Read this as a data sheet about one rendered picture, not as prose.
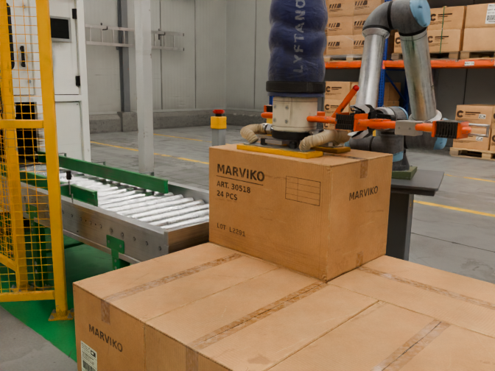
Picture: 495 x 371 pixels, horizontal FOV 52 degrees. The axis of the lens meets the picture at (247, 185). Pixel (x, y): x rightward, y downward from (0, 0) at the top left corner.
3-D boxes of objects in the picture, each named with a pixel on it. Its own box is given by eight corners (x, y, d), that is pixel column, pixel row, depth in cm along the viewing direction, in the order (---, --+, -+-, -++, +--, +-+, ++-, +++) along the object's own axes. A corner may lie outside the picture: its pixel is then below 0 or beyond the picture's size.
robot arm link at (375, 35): (362, -2, 216) (339, 153, 209) (391, -5, 209) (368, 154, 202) (371, 11, 225) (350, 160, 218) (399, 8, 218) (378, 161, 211)
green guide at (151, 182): (37, 161, 399) (37, 150, 397) (50, 160, 407) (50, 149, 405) (164, 193, 293) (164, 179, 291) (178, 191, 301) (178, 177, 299)
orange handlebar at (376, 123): (238, 118, 210) (239, 109, 209) (283, 115, 232) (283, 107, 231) (466, 137, 149) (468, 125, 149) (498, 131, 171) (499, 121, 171)
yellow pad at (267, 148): (236, 149, 198) (236, 136, 197) (253, 147, 205) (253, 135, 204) (306, 159, 176) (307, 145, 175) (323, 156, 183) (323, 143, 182)
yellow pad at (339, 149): (267, 145, 212) (267, 133, 211) (282, 143, 219) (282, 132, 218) (336, 154, 189) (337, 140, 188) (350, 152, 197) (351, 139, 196)
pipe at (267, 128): (239, 139, 199) (239, 125, 197) (279, 135, 217) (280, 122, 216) (310, 149, 176) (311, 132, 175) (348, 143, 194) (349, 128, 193)
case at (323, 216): (208, 241, 212) (208, 146, 204) (272, 223, 240) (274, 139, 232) (326, 281, 171) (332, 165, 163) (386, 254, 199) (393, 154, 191)
